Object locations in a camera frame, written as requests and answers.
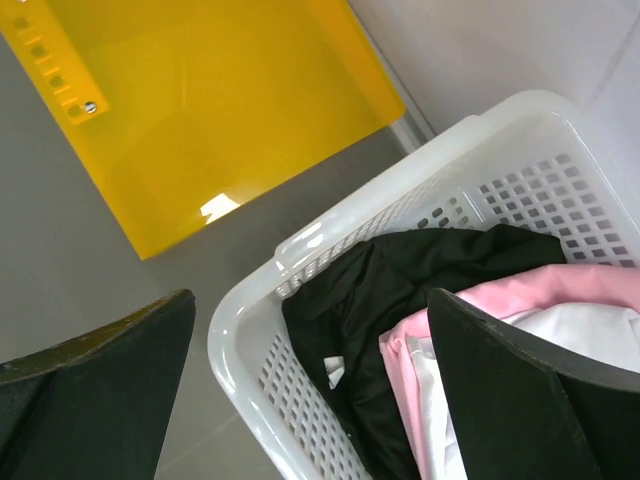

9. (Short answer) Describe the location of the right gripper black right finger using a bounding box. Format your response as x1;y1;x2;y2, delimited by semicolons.
428;289;639;479

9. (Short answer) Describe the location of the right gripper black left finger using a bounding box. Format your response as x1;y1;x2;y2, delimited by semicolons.
1;290;196;479

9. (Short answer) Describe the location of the pink t shirt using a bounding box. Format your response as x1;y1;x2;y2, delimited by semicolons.
379;265;639;479

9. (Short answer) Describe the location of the black t shirt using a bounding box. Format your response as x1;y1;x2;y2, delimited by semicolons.
282;224;566;479

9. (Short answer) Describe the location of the white plastic laundry basket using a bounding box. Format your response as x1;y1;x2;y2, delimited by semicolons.
208;90;639;479

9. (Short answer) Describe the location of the yellow plastic folder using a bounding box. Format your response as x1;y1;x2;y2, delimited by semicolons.
1;1;406;259

